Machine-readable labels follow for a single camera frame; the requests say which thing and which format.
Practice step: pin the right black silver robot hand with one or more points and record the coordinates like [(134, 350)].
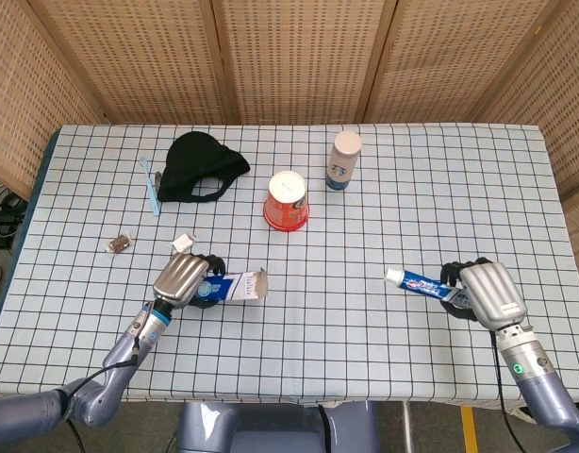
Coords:
[(494, 292)]

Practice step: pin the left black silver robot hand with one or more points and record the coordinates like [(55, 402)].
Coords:
[(181, 280)]

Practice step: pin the blue white toothpaste box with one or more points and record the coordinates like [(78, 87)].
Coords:
[(237, 287)]

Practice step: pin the blue white toothpaste tube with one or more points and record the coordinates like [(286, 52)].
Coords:
[(417, 283)]

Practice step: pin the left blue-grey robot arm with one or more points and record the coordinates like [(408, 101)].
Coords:
[(129, 340)]

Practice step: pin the white wrapped candy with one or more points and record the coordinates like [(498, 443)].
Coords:
[(182, 243)]

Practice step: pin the brown wrapped candy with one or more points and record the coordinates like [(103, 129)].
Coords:
[(118, 243)]

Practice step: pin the light blue toothbrush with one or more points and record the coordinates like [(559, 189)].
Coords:
[(150, 189)]

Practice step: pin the black knit cap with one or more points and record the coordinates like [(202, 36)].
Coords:
[(195, 160)]

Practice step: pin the red paper cup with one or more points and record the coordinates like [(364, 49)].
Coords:
[(287, 203)]

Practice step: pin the blue checkered tablecloth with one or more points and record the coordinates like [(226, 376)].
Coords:
[(365, 330)]

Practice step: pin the white table leg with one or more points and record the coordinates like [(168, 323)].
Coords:
[(405, 424)]

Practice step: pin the blue-grey robot torso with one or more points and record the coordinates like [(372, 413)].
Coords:
[(270, 431)]

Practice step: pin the white bottle with pink lid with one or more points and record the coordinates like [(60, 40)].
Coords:
[(342, 165)]

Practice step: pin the woven wooden folding screen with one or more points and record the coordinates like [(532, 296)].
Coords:
[(294, 56)]

